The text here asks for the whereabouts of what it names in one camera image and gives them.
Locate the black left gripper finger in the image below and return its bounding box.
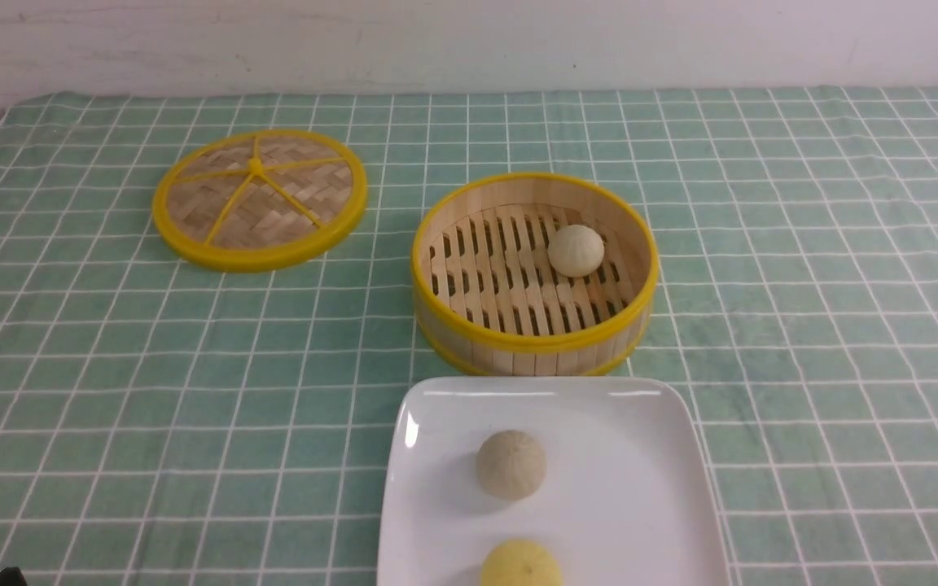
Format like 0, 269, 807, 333
0, 567, 28, 586

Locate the yellow steamed bun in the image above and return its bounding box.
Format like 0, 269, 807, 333
479, 539, 563, 586

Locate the beige steamed bun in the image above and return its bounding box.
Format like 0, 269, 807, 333
474, 430, 547, 501

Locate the white square plate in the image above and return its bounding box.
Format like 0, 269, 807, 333
376, 376, 732, 585

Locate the white steamed bun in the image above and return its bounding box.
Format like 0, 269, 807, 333
547, 224, 606, 278

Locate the green checked tablecloth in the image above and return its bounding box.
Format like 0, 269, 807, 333
0, 86, 938, 585

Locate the yellow rimmed bamboo steamer lid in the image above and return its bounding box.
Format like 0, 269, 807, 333
151, 129, 368, 272

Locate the yellow rimmed bamboo steamer basket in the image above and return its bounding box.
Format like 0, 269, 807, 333
410, 172, 661, 376

